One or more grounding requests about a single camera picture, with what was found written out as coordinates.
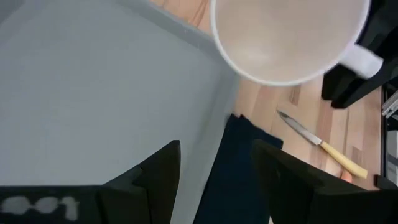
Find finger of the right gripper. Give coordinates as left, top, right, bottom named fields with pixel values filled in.
left=321, top=57, right=398, bottom=110
left=356, top=0, right=398, bottom=62

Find dark blue cloth napkin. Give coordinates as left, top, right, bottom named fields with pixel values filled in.
left=192, top=113, right=284, bottom=224

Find orange handled fork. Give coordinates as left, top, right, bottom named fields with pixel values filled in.
left=340, top=170, right=354, bottom=184

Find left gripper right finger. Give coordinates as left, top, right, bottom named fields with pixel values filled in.
left=252, top=139, right=398, bottom=224

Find yellow handled knife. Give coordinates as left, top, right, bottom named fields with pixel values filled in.
left=276, top=109, right=369, bottom=180

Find grey plastic tray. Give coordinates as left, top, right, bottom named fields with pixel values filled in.
left=0, top=0, right=240, bottom=224

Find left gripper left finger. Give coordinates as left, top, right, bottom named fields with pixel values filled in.
left=0, top=139, right=181, bottom=224

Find white ceramic mug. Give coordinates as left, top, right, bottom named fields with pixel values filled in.
left=210, top=0, right=385, bottom=86

